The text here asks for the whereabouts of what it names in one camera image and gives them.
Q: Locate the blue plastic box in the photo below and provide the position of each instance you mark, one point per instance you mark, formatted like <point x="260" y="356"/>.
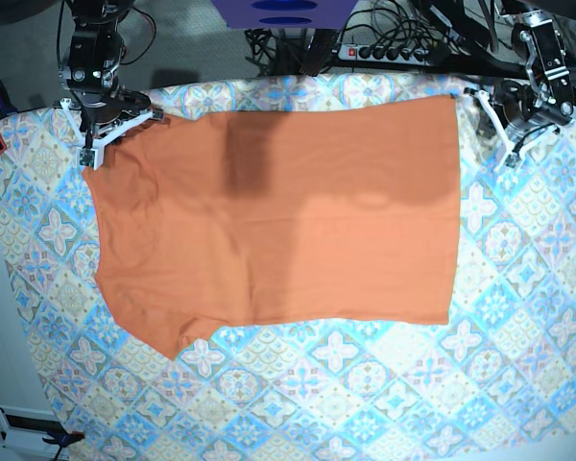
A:
<point x="287" y="14"/>

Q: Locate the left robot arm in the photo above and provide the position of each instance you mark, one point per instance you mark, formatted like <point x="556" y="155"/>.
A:
<point x="538" y="41"/>

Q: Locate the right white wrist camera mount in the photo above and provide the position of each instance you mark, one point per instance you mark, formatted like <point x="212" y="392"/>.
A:
<point x="90" y="149"/>

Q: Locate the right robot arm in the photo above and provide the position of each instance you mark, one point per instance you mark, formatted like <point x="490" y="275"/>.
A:
<point x="89" y="70"/>

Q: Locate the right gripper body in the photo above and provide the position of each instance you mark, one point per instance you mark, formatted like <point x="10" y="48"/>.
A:
<point x="98" y="110"/>

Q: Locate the white power strip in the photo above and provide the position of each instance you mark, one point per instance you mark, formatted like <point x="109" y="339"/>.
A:
<point x="370" y="53"/>

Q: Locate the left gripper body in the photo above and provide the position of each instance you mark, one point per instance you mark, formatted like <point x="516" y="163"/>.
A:
<point x="522" y="108"/>

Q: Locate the orange T-shirt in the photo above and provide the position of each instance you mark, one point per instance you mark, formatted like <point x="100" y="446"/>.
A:
<point x="251" y="218"/>

